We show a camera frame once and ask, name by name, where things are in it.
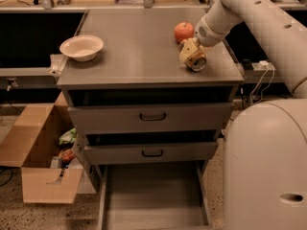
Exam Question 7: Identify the green snack bag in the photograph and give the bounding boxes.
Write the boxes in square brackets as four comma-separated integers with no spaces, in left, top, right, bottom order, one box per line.
[59,128,77,146]

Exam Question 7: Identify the red apple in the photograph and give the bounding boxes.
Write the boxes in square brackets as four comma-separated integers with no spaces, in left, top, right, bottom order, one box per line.
[174,22,194,43]

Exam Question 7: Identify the open cardboard box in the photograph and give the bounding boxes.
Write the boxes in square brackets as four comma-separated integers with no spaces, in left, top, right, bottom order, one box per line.
[0,95,83,203]

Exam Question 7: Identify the grey top drawer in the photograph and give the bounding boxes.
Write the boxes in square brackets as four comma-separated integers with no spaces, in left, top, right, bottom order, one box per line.
[68,103,233,134]

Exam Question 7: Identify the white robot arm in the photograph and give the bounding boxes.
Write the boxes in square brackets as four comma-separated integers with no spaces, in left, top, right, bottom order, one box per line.
[179,0,307,230]

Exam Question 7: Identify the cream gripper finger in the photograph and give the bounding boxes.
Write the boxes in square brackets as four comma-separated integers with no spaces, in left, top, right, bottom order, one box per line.
[179,39,201,63]

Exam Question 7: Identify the white power strip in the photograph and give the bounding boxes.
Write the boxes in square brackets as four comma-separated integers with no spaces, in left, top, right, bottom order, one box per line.
[258,60,269,70]

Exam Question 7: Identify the white bowl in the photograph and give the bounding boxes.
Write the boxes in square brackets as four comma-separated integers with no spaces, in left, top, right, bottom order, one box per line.
[59,35,104,62]

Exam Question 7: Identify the grey open bottom drawer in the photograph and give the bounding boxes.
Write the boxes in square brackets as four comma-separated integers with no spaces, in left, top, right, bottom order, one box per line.
[98,161,213,230]

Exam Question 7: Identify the grey drawer cabinet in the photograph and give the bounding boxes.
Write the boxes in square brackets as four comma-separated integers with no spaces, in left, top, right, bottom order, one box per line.
[57,7,245,196]

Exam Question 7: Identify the grey middle drawer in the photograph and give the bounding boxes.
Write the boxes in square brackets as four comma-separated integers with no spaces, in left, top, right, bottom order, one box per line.
[84,142,218,165]

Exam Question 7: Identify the red snack bag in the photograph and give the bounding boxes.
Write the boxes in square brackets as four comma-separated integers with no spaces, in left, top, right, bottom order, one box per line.
[59,149,75,163]

